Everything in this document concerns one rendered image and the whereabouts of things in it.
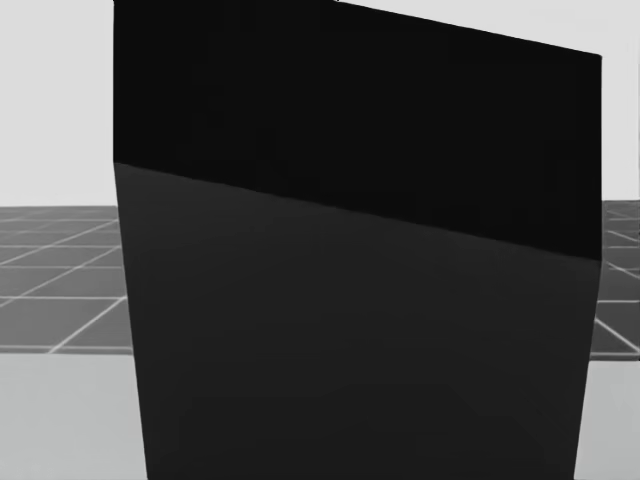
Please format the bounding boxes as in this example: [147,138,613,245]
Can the black screen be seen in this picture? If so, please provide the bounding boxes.
[113,0,603,480]

